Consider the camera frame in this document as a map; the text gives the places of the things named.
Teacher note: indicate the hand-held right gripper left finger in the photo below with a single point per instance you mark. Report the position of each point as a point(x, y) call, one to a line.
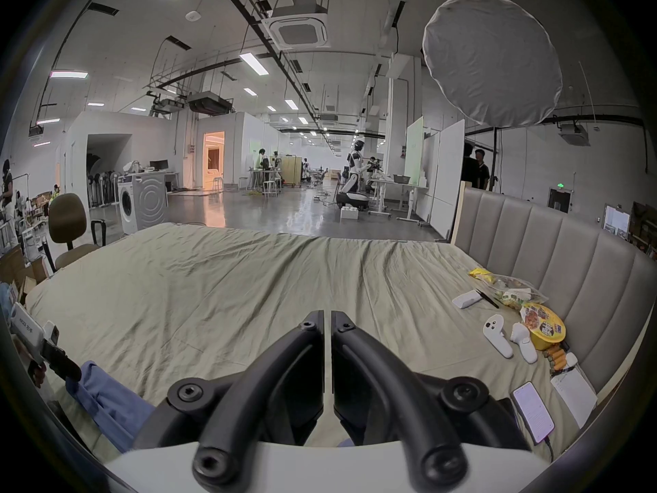
point(287, 378)

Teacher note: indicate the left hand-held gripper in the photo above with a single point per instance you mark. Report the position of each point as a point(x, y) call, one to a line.
point(25, 329)

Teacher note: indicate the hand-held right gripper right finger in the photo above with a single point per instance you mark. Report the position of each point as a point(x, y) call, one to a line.
point(369, 378)

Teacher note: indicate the blue garment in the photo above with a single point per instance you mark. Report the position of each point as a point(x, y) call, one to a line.
point(110, 406)

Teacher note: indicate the person's left hand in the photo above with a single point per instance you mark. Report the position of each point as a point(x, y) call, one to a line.
point(37, 377)

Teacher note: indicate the brown carton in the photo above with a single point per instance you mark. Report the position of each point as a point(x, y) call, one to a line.
point(20, 270)

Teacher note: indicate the bed with beige sheet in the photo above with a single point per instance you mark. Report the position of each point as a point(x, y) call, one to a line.
point(231, 285)

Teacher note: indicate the white power bank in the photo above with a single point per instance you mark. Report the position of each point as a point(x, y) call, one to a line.
point(466, 300)

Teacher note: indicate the white hand controller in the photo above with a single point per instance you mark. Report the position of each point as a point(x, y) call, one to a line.
point(497, 334)
point(524, 343)

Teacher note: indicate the black pen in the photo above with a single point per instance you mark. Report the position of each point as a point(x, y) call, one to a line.
point(487, 299)

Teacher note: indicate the brown office chair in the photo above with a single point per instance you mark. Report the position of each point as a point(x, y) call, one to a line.
point(66, 219)

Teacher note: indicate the yellow snack packet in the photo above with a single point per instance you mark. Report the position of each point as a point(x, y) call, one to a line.
point(481, 273)

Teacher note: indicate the white box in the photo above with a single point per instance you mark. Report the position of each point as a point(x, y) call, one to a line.
point(349, 213)

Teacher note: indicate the smartphone with pink screen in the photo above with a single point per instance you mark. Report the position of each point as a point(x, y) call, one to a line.
point(534, 411)

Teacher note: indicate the clear bag of snacks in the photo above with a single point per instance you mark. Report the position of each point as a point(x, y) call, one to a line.
point(516, 293)

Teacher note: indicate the white washing machine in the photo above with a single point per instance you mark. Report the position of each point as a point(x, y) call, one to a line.
point(143, 203)

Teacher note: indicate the yellow instant noodle bowl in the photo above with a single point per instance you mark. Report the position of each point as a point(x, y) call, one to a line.
point(544, 324)

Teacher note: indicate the row of small batteries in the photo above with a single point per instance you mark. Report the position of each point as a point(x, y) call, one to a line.
point(557, 360)

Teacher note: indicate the white work table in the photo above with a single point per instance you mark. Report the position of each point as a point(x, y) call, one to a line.
point(398, 183)

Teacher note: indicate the white humanoid robot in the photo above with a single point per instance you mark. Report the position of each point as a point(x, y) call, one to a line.
point(353, 177)

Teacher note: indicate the white paper notebook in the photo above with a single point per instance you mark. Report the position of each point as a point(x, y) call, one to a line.
point(574, 396)

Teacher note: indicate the desk with monitor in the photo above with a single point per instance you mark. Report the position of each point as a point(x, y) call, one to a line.
point(163, 170)

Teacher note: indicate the grey padded headboard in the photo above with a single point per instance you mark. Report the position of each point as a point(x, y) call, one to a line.
point(564, 254)

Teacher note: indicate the group of people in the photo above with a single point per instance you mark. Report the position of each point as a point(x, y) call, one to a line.
point(475, 167)

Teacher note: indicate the round white softbox lamp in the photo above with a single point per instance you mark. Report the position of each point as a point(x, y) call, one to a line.
point(492, 59)

